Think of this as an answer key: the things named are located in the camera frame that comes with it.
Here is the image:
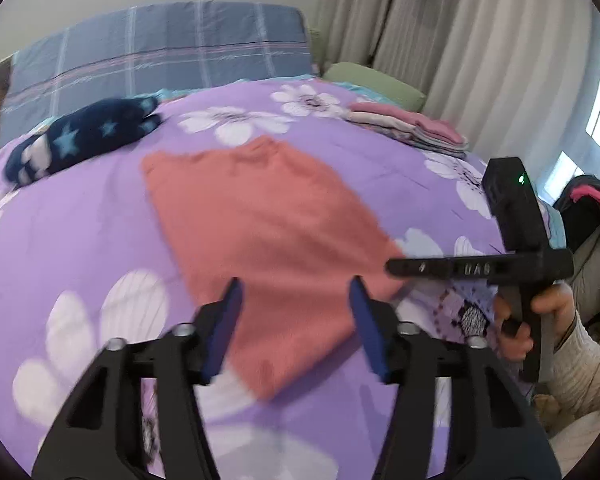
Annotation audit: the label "person's right hand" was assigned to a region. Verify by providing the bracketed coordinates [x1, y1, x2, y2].
[492, 281, 581, 363]

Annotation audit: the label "person's right forearm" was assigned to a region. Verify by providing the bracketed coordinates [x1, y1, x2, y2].
[532, 310, 600, 441]

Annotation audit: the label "green cushion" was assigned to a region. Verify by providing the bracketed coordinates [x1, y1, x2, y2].
[322, 61, 427, 113]

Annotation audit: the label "navy star fleece blanket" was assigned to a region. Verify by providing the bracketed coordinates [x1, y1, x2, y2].
[5, 96, 164, 189]

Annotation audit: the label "stack of folded clothes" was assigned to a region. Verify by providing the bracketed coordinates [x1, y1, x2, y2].
[347, 101, 471, 162]

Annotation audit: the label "blue plaid pillow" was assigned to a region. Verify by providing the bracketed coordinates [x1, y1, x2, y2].
[0, 1, 315, 149]

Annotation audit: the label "beige curtain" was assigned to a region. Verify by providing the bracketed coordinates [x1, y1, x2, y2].
[312, 0, 600, 198]

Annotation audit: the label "black and pink clothes pile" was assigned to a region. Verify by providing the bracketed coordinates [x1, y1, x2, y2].
[552, 175, 600, 253]

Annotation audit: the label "salmon pink knit top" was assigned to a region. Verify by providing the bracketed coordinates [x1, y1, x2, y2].
[140, 135, 411, 402]

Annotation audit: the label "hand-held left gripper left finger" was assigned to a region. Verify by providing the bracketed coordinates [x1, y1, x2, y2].
[31, 276, 244, 480]

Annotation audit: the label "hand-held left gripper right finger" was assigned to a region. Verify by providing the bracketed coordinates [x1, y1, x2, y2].
[348, 275, 562, 480]

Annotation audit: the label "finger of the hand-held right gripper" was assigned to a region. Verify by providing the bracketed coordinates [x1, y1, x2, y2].
[385, 255, 514, 280]

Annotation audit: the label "purple floral bedsheet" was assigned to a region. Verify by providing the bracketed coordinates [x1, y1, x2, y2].
[0, 77, 567, 480]

